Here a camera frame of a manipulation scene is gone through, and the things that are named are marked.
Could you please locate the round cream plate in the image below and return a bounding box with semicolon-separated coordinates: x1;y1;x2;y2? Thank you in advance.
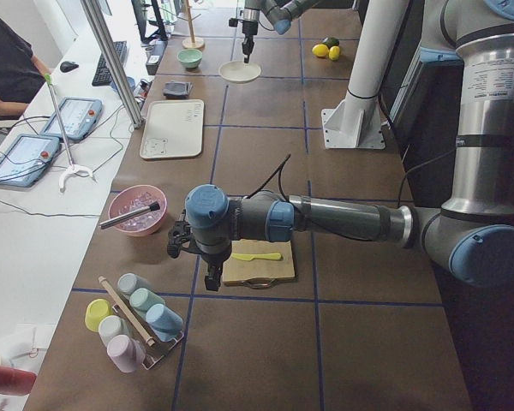
218;61;261;84

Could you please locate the black computer mouse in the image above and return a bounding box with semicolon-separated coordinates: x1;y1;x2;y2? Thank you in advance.
59;61;79;73

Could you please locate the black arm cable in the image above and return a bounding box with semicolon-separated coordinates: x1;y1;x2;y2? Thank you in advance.
243;153;457;241

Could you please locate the green lime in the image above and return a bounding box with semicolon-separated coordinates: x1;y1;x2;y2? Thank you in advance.
321;37;340;49

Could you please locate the wooden mug stand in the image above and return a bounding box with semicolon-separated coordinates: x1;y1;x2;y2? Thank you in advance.
179;0;205;50

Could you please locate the yellow plastic knife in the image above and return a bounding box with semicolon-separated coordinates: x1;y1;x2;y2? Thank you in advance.
231;253;283;262

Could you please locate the black keyboard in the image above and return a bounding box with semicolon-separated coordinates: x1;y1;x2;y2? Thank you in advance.
91;40;129;87

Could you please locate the wooden rack rod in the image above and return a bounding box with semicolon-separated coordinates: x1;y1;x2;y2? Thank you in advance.
98;276;157;347

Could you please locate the bamboo cutting board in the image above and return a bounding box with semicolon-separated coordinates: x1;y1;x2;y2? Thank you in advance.
222;240;296;289

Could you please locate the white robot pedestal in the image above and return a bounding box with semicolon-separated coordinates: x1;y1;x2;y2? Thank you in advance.
321;0;409;150

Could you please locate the teach pendant near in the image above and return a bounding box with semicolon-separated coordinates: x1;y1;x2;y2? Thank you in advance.
0;134;61;188

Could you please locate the teach pendant far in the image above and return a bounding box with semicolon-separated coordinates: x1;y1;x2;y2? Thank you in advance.
58;98;103;142

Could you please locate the yellow lemon right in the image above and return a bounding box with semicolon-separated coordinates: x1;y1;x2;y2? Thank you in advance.
328;45;341;61

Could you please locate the yellow cup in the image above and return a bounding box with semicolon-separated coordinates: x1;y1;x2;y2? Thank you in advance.
84;298;112;332

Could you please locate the white cup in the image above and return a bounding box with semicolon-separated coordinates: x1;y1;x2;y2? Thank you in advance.
98;315;133;347

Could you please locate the teach pendant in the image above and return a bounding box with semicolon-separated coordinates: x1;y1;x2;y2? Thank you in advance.
0;134;61;188
58;98;103;142

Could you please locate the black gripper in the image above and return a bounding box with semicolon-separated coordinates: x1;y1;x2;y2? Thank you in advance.
166;209;232;291
228;9;258;64

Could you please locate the pale green cup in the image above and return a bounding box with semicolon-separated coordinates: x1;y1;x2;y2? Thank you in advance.
129;288;165;319

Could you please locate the yellow lemon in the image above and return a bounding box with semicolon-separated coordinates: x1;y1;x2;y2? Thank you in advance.
312;44;329;58
328;45;341;61

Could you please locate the green bowl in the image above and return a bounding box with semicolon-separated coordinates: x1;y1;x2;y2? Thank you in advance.
177;49;203;69

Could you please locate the light blue cup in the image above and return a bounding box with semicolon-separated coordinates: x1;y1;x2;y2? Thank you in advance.
146;304;183;342

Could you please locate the grey blue cup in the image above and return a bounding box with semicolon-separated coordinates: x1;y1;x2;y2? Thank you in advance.
117;272;153;298

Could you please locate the aluminium frame post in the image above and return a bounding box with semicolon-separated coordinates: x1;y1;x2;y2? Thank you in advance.
81;0;144;129

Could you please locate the cream bear tray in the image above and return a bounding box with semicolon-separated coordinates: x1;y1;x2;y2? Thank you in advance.
140;99;205;160

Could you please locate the white reacher grabber tool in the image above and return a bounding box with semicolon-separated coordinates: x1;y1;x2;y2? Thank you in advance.
44;74;94;193

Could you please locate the pink cup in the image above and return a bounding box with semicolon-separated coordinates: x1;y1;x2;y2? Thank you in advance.
107;335;146;373

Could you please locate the seated person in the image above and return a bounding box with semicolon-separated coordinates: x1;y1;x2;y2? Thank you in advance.
0;18;51;118

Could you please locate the red bottle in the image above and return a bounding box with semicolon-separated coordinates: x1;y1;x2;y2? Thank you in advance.
0;366;37;396

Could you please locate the clear acrylic cup rack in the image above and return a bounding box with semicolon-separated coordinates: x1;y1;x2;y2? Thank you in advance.
112;304;184;370

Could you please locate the yellow lemon left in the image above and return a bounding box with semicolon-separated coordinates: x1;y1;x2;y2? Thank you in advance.
312;44;329;58

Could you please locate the pink bowl with ice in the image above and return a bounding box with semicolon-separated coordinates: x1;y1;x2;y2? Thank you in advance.
108;185;168;236

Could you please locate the grey folded cloth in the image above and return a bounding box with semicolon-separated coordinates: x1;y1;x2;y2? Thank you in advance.
163;80;194;99

